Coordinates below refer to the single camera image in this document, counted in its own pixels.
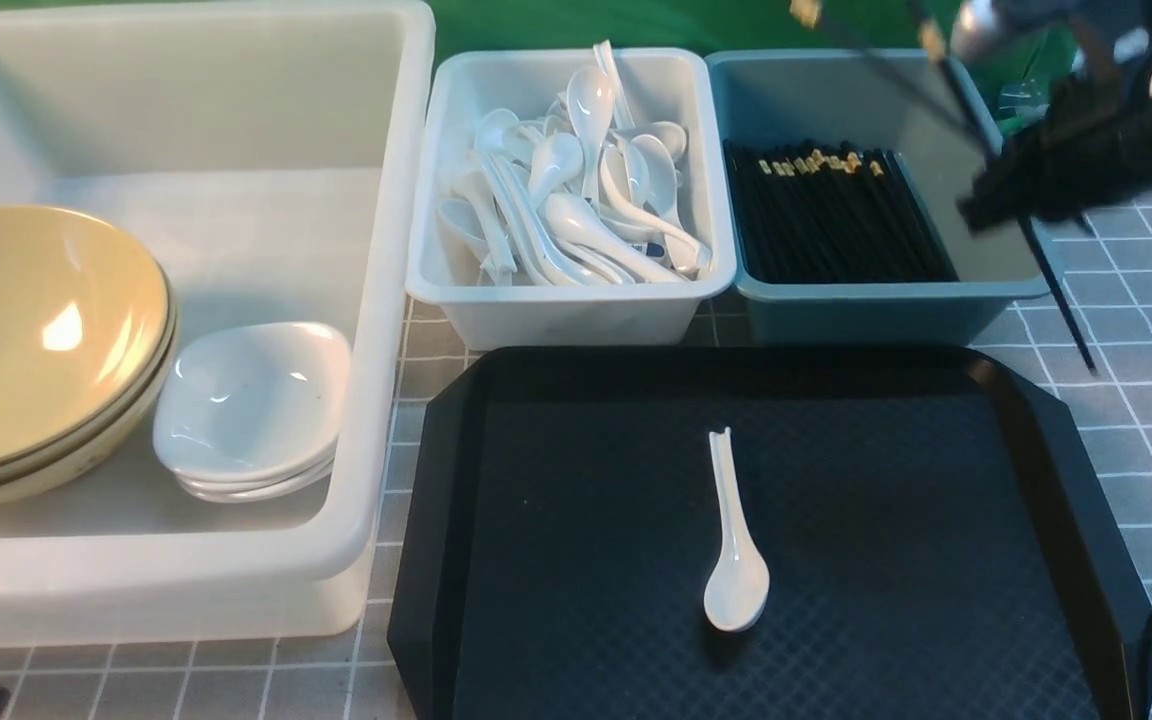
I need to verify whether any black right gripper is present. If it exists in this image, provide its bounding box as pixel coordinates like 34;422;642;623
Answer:
956;1;1152;232

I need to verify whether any yellow-green noodle bowl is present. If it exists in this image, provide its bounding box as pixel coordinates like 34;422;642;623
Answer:
0;205;173;467

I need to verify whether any white square sauce dish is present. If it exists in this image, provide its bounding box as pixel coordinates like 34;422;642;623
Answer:
152;323;353;480

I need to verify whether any white ceramic soup spoon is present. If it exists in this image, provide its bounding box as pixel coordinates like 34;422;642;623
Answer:
703;427;771;632

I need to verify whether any black chopstick gold band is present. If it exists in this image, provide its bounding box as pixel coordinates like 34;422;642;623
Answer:
905;1;1100;377

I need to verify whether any bottom stacked cream bowl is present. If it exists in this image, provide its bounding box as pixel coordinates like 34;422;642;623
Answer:
0;320;179;503

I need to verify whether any top stacked yellow bowl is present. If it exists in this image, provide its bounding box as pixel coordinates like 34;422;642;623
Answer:
0;293;180;503

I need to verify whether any blue-grey plastic chopstick bin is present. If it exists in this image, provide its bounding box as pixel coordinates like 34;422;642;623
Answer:
707;50;1062;346

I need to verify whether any pile of black chopsticks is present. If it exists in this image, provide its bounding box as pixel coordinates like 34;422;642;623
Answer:
723;141;960;285

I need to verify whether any top stacked white dish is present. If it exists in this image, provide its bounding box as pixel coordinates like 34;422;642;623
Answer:
175;441;338;493

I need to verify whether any stacked white dish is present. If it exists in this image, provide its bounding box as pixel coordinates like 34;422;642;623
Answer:
175;441;338;493
177;458;334;503

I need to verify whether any lower stacked white dish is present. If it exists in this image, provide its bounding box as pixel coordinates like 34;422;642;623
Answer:
177;458;334;503

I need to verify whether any white plastic spoon bin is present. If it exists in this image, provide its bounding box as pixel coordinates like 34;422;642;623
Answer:
406;47;737;351

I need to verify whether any black plastic serving tray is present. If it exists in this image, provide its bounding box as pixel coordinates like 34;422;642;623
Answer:
388;346;1152;719

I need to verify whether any pile of white spoons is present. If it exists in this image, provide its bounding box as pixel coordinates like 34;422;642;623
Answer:
429;41;717;287

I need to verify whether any large white plastic tub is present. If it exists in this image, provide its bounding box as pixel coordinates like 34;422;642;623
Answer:
0;1;435;647

